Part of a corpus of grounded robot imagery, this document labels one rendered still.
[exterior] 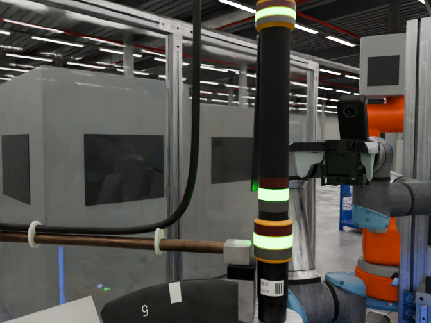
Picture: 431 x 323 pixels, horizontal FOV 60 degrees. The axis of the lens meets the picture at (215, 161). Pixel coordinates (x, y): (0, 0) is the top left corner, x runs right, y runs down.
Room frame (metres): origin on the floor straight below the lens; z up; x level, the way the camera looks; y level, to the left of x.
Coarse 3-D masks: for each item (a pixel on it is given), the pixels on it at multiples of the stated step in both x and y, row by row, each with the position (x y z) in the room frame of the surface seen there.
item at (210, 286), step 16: (144, 288) 0.57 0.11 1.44; (160, 288) 0.57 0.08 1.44; (192, 288) 0.57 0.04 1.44; (208, 288) 0.58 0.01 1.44; (224, 288) 0.58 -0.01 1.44; (112, 304) 0.56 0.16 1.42; (128, 304) 0.56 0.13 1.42; (160, 304) 0.56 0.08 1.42; (176, 304) 0.56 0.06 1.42; (192, 304) 0.56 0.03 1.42; (208, 304) 0.56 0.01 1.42; (224, 304) 0.56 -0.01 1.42; (112, 320) 0.54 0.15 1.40; (128, 320) 0.54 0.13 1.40; (144, 320) 0.54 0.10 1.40; (160, 320) 0.54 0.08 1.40; (176, 320) 0.54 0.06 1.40; (192, 320) 0.54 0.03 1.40; (208, 320) 0.54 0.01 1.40; (224, 320) 0.54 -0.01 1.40
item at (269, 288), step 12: (264, 264) 0.41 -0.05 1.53; (276, 264) 0.40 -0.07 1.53; (288, 264) 0.42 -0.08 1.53; (264, 276) 0.41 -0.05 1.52; (276, 276) 0.40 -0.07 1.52; (264, 288) 0.41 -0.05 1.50; (276, 288) 0.40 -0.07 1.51; (264, 300) 0.41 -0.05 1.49; (276, 300) 0.40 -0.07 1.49; (264, 312) 0.41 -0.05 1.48; (276, 312) 0.41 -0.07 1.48
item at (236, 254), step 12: (228, 240) 0.44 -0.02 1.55; (228, 252) 0.42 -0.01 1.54; (240, 252) 0.41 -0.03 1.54; (228, 264) 0.42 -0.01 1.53; (240, 264) 0.41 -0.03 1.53; (252, 264) 0.42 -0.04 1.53; (228, 276) 0.41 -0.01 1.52; (240, 276) 0.41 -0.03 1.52; (252, 276) 0.41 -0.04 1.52; (240, 288) 0.41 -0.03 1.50; (252, 288) 0.41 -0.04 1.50; (240, 300) 0.41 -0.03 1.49; (252, 300) 0.41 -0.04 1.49; (240, 312) 0.41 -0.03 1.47; (252, 312) 0.41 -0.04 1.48; (288, 312) 0.44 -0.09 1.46
